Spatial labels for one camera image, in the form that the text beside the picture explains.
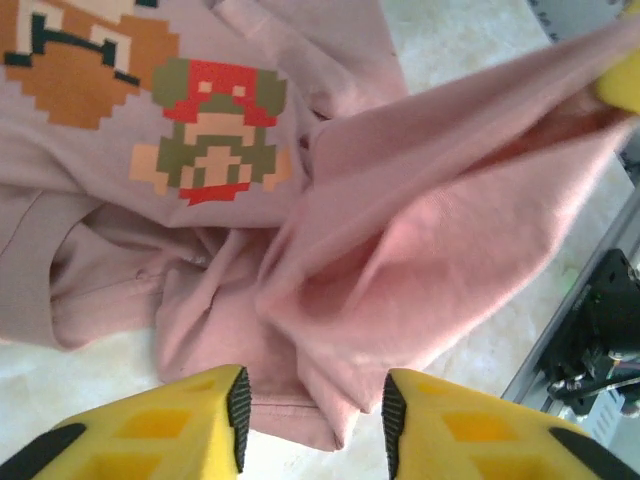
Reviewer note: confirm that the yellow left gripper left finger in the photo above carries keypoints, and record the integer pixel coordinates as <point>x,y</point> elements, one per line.
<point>150,430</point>

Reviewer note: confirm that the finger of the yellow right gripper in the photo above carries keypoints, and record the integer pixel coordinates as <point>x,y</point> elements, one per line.
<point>625,85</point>

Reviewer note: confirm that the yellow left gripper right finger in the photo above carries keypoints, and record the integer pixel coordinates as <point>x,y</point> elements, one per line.
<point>475,440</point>

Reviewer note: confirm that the pink t-shirt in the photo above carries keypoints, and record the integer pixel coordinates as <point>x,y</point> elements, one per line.
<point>400,225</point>

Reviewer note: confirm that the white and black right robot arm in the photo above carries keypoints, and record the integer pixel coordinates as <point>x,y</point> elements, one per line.
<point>610,310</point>

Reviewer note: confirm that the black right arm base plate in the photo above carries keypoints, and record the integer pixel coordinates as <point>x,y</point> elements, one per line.
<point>590,395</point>

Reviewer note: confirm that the aluminium mounting rail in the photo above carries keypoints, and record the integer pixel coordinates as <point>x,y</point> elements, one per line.
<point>555,325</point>

